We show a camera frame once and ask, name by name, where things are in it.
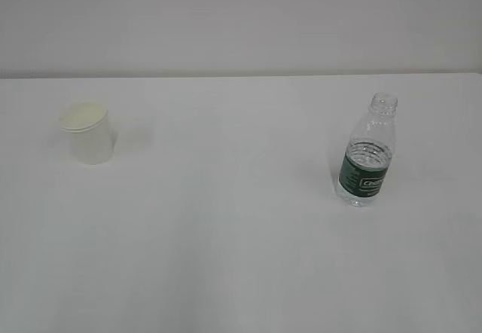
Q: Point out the white paper cup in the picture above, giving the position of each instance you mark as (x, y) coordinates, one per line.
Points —
(89, 133)

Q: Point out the clear green-label water bottle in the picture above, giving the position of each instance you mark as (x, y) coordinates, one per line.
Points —
(369, 152)

